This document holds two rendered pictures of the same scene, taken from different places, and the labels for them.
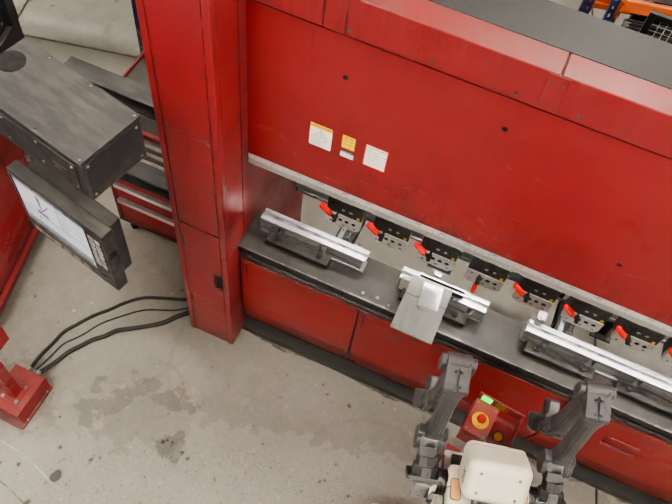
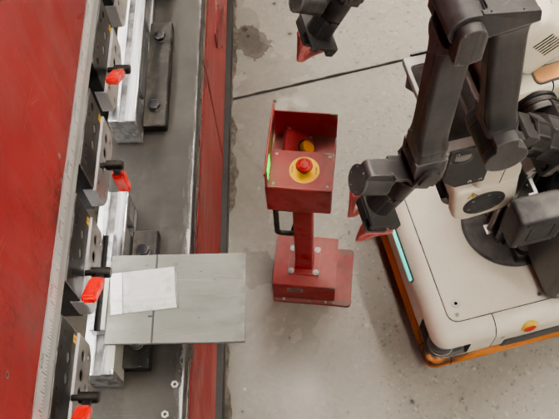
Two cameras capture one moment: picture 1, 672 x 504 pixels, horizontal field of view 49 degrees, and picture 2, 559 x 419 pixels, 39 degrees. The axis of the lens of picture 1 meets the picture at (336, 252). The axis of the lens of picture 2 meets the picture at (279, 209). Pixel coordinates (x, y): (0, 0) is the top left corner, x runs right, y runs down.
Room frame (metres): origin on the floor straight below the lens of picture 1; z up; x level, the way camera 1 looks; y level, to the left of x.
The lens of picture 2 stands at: (1.36, 0.19, 2.42)
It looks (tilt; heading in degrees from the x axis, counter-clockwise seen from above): 63 degrees down; 259
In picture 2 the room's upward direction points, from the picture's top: 5 degrees counter-clockwise
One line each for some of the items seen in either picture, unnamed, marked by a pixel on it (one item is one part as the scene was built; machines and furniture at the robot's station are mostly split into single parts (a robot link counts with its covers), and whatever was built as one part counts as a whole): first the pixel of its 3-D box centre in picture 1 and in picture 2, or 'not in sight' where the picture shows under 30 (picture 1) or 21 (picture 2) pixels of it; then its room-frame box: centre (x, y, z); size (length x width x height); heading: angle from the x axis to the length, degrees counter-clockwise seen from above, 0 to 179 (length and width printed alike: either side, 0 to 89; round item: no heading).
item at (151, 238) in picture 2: (432, 307); (141, 298); (1.53, -0.45, 0.89); 0.30 x 0.05 x 0.03; 75
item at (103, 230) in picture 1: (76, 221); not in sight; (1.33, 0.92, 1.42); 0.45 x 0.12 x 0.36; 62
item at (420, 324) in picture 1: (421, 309); (176, 298); (1.45, -0.39, 1.00); 0.26 x 0.18 x 0.01; 165
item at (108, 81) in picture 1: (101, 103); not in sight; (1.68, 0.90, 1.67); 0.40 x 0.24 x 0.07; 75
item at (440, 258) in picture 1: (441, 246); (61, 257); (1.60, -0.40, 1.26); 0.15 x 0.09 x 0.17; 75
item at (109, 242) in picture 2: (441, 286); (103, 283); (1.59, -0.46, 0.99); 0.20 x 0.03 x 0.03; 75
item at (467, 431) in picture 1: (489, 426); (302, 159); (1.10, -0.75, 0.75); 0.20 x 0.16 x 0.18; 68
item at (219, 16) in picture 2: (619, 446); (219, 21); (1.17, -1.37, 0.59); 0.15 x 0.02 x 0.07; 75
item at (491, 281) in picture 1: (489, 266); (74, 151); (1.55, -0.60, 1.26); 0.15 x 0.09 x 0.17; 75
